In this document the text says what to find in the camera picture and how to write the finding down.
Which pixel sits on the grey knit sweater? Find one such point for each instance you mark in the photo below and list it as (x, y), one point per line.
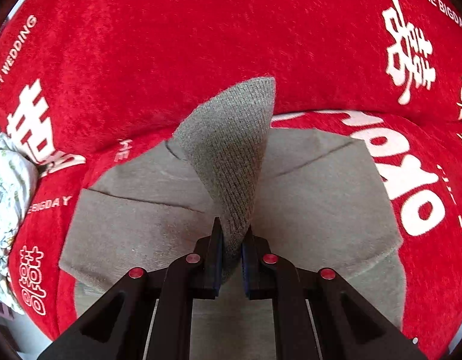
(315, 196)

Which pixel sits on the red wedding pillow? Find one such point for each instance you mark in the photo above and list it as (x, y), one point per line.
(77, 75)

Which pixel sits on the red wedding bedspread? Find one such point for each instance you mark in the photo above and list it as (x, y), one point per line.
(421, 166)

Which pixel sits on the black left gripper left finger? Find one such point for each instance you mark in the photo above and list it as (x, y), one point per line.
(147, 315)

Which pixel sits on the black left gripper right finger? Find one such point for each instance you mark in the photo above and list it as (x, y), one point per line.
(318, 315)

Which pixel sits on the floral white crumpled blanket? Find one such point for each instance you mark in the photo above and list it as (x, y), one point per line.
(18, 179)

